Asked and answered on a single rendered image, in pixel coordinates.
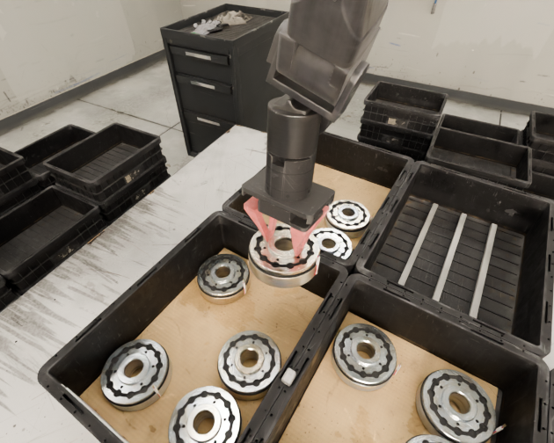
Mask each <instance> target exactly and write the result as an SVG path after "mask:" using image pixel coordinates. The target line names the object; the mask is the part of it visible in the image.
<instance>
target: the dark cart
mask: <svg viewBox="0 0 554 443"><path fill-rule="evenodd" d="M230 11H235V12H236V13H238V12H239V11H241V12H242V13H245V14H248V15H250V16H252V19H250V20H248V21H246V24H244V25H229V26H224V27H223V29H222V30H221V31H217V32H213V33H208V34H206V35H202V34H198V33H192V32H193V31H194V30H195V28H194V27H193V24H195V23H198V24H199V25H200V24H201V22H200V20H201V19H205V21H206V23H207V22H208V20H209V19H211V21H212V22H213V19H214V18H217V16H218V15H220V17H221V14H222V13H223V12H225V13H226V14H227V13H228V12H230ZM288 16H289V11H277V10H271V9H264V8H258V7H251V6H244V5H238V4H222V5H219V6H217V7H215V8H212V9H210V10H207V11H204V12H201V13H198V14H196V15H193V16H191V17H188V18H184V19H181V20H180V21H177V22H174V23H172V24H169V25H166V26H163V27H160V32H161V36H162V39H163V43H164V51H165V55H166V59H167V63H168V67H169V71H170V75H171V82H172V87H173V90H174V95H175V99H176V103H177V107H178V111H179V118H180V123H181V126H182V131H183V135H184V139H185V143H186V150H187V154H188V155H189V156H192V157H196V156H197V155H199V154H200V152H201V151H203V150H204V149H205V148H207V147H208V146H209V145H210V144H212V143H213V142H214V141H216V140H217V139H218V138H219V137H221V136H222V135H223V134H225V133H226V132H227V131H228V130H230V129H231V128H232V127H234V126H235V125H239V126H243V127H248V128H252V129H255V130H259V131H261V132H265V133H267V106H268V102H269V101H270V100H272V99H274V98H278V97H282V96H284V95H285V94H286V93H284V92H282V91H280V90H279V89H277V88H275V87H274V86H272V85H271V84H270V83H268V82H266V78H267V75H268V72H269V69H270V67H271V63H269V62H267V61H266V60H267V57H268V54H269V51H270V48H271V46H272V43H273V38H274V35H275V34H276V32H277V30H278V28H279V26H280V25H281V23H282V22H283V21H284V20H285V19H287V18H288ZM206 23H205V24H206Z"/></svg>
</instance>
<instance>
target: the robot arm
mask: <svg viewBox="0 0 554 443"><path fill-rule="evenodd" d="M388 3H389V0H291V3H290V9H289V16H288V18H287V19H285V20H284V21H283V22H282V23H281V25H280V26H279V28H278V30H277V32H276V34H275V35H274V38H273V43H272V46H271V48H270V51H269V54H268V57H267V60H266V61H267V62H269V63H271V67H270V69H269V72H268V75H267V78H266V82H268V83H270V84H271V85H272V86H274V87H275V88H277V89H279V90H280V91H282V92H284V93H286V94H285V95H284V96H282V97H278V98H274V99H272V100H270V101H269V102H268V106H267V137H266V168H265V169H264V170H262V171H261V172H259V173H258V174H256V175H255V176H253V177H252V178H250V179H249V180H247V181H246V182H244V183H243V184H242V195H243V196H244V195H246V194H250V195H251V196H252V197H251V198H250V199H249V200H247V201H246V202H245V203H244V210H245V211H246V213H247V214H248V215H249V216H250V217H251V219H252V220H253V221H254V223H255V224H256V225H257V227H258V228H259V230H260V232H261V234H262V236H263V237H264V238H265V240H266V241H267V242H268V240H269V239H270V238H271V237H272V236H273V233H274V231H275V227H276V223H277V221H280V222H283V223H285V224H287V225H288V226H291V227H290V233H291V238H292V244H293V249H294V253H295V256H298V255H299V254H300V253H301V252H302V251H303V248H304V246H305V244H306V243H307V241H308V239H309V237H310V234H311V233H312V231H313V230H314V229H315V228H316V226H317V225H318V224H319V223H320V222H321V221H322V219H323V218H324V217H325V215H326V214H327V213H328V212H329V210H330V207H329V206H330V205H331V203H332V202H333V201H334V196H335V191H334V190H332V189H331V188H328V187H326V186H323V185H320V184H317V183H315V182H312V181H313V174H314V168H315V161H316V154H317V142H318V136H319V135H321V134H322V133H323V132H324V131H325V130H326V129H327V128H328V127H329V126H330V125H331V124H332V123H334V122H335V121H336V120H337V119H338V118H339V117H340V116H341V115H342V113H343V112H344V111H345V110H346V109H347V106H348V105H349V103H350V101H351V99H352V97H353V96H354V93H355V92H356V90H357V89H358V87H359V85H360V83H361V81H362V79H363V77H364V76H365V74H366V72H367V70H368V69H369V63H368V62H366V60H367V58H368V55H369V52H370V50H371V48H372V46H373V45H374V42H375V39H376V37H377V34H378V33H379V31H380V29H381V27H380V26H379V25H380V24H381V22H382V19H383V16H384V14H385V12H386V10H387V7H388ZM262 214H266V215H268V216H269V225H268V228H267V226H266V223H265V220H264V218H263V216H262Z"/></svg>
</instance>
